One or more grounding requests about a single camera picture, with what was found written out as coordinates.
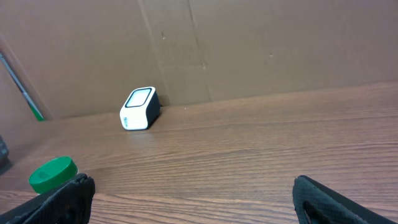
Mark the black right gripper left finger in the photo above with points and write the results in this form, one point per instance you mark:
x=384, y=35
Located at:
x=68, y=203

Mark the green lid jar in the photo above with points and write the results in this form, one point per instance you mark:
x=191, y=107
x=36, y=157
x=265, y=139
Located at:
x=52, y=174

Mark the white barcode scanner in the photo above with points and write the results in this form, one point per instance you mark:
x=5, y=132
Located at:
x=141, y=109

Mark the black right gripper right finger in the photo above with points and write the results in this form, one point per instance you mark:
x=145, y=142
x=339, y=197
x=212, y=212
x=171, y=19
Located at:
x=315, y=203

